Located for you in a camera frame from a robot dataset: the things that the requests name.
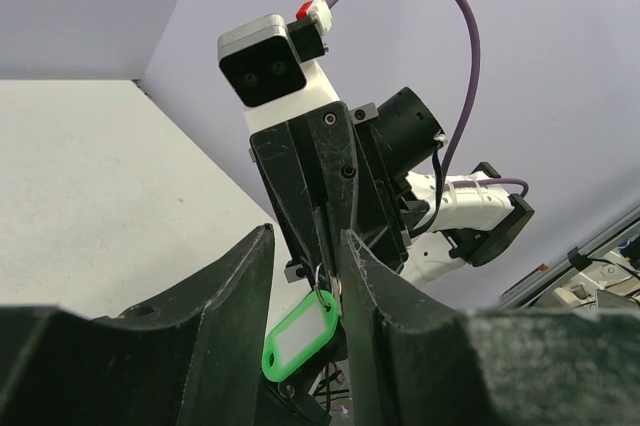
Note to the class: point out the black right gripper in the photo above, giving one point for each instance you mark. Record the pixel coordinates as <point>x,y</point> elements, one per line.
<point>324,174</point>

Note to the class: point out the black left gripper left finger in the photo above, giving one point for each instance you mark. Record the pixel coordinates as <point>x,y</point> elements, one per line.
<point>190,355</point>

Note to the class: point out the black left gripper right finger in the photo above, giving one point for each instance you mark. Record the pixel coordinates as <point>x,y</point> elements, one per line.
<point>415,361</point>

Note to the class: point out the green plastic key tag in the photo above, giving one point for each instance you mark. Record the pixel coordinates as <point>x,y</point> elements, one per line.
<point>302,333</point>

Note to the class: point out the small metal split keyring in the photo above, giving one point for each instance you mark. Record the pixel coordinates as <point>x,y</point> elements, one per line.
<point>325,279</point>

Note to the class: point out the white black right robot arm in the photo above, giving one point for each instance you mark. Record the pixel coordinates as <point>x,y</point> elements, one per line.
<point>451,221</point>

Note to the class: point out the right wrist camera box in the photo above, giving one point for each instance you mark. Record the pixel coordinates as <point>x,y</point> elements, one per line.
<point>263,59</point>

